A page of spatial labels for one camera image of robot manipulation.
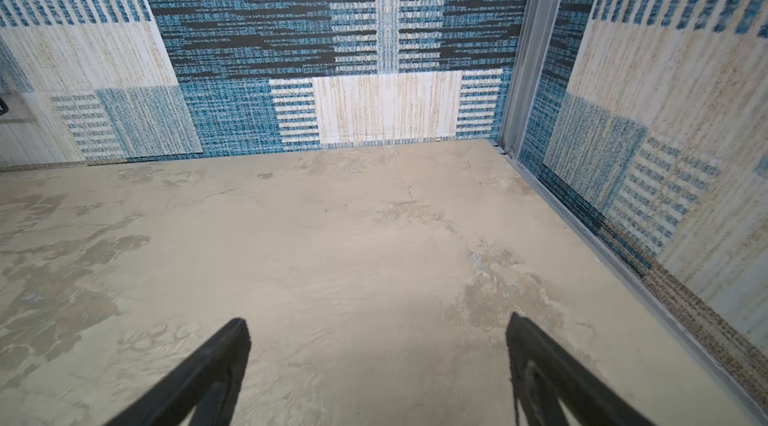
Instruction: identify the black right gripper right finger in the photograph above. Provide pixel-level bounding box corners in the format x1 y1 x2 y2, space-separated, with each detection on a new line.
506 312 651 425

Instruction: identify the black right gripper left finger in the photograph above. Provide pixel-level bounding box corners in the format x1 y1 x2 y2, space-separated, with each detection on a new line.
108 318 251 425

